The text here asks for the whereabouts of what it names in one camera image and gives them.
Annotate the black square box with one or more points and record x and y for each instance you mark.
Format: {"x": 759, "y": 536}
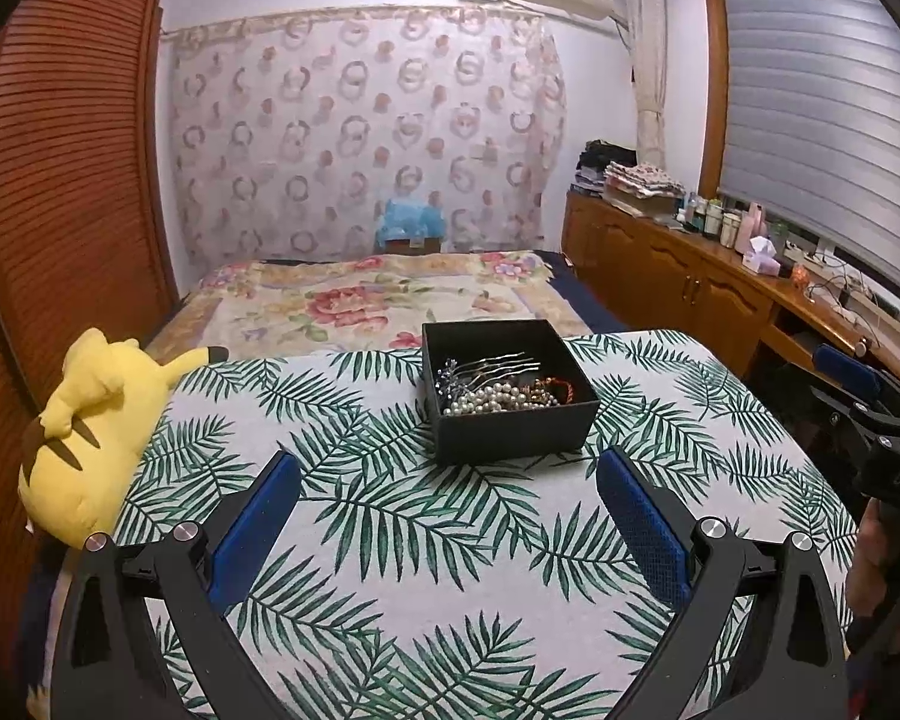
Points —
{"x": 510, "y": 435}

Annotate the yellow plush toy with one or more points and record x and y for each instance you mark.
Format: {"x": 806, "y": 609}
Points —
{"x": 97, "y": 420}

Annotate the floral bed blanket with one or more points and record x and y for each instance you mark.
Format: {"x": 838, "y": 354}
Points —
{"x": 360, "y": 300}

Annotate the pink tissue box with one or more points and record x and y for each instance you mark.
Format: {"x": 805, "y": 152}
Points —
{"x": 759, "y": 255}

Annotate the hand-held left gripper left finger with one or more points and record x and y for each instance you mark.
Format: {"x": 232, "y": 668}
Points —
{"x": 259, "y": 525}

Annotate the grey window blind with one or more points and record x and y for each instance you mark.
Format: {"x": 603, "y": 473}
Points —
{"x": 825, "y": 112}

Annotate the stack of folded clothes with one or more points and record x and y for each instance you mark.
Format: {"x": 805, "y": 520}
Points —
{"x": 630, "y": 176}

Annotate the wooden louvered wardrobe door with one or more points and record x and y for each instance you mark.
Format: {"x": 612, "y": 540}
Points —
{"x": 67, "y": 165}

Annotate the sheer curtain with circle print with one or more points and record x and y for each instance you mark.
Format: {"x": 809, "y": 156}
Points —
{"x": 345, "y": 127}

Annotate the small brown box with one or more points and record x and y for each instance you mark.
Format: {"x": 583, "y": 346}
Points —
{"x": 412, "y": 245}

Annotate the beige tied curtain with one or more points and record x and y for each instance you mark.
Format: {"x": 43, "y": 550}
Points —
{"x": 649, "y": 75}

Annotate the light blue bag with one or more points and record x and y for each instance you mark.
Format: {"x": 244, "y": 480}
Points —
{"x": 412, "y": 217}

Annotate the wooden side cabinet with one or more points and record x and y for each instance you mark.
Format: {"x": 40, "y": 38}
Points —
{"x": 667, "y": 270}

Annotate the green leaf print cloth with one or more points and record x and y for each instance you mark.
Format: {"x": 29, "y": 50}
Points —
{"x": 420, "y": 540}

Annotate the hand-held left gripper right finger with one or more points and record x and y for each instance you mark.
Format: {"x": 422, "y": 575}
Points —
{"x": 641, "y": 525}

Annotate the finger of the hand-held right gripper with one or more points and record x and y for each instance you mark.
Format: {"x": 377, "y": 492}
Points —
{"x": 844, "y": 371}

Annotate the silver hair fork purple flowers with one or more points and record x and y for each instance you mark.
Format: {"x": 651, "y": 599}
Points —
{"x": 487, "y": 367}

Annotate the person's right hand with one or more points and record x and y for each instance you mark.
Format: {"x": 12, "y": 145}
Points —
{"x": 877, "y": 562}

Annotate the group of cosmetic bottles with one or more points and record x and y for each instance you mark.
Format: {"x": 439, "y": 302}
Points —
{"x": 720, "y": 217}

